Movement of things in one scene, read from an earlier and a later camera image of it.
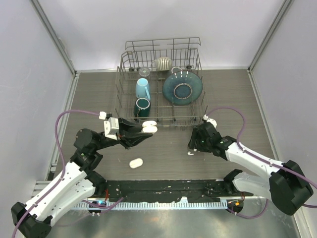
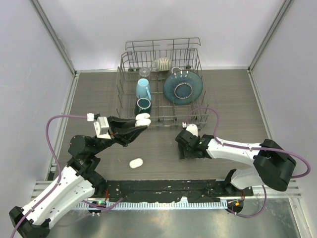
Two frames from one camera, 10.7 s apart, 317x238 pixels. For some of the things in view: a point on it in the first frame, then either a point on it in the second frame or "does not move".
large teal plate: (182, 88) does not move
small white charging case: (149, 126) -> (141, 120)
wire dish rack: (161, 80) does not move
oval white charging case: (135, 163) does not move
